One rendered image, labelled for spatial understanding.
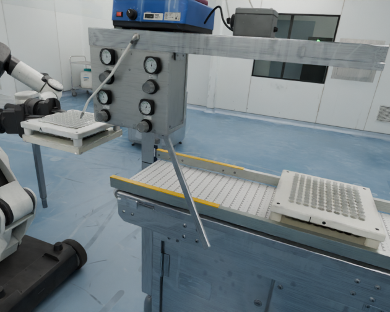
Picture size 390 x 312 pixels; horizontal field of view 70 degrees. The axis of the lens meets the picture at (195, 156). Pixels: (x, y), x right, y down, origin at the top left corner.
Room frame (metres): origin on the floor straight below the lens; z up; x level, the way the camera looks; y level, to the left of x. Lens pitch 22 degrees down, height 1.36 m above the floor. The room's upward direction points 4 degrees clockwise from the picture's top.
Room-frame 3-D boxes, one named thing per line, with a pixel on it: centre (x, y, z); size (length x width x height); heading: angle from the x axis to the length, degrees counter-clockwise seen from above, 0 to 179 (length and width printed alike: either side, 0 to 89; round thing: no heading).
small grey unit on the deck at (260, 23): (0.70, -0.10, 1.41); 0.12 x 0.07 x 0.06; 69
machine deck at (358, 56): (0.78, -0.08, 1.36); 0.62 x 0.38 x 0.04; 69
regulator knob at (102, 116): (0.69, 0.24, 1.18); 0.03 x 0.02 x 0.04; 69
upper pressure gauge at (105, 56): (0.69, 0.22, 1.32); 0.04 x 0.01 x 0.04; 69
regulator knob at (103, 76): (0.68, 0.23, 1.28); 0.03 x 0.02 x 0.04; 69
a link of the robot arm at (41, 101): (1.13, 0.63, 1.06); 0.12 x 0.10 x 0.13; 63
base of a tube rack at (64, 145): (0.99, 0.45, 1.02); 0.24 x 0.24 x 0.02; 71
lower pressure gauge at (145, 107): (0.65, 0.12, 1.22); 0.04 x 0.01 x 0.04; 69
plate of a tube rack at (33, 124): (0.99, 0.45, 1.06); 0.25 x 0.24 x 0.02; 161
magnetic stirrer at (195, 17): (0.80, 0.11, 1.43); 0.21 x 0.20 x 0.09; 159
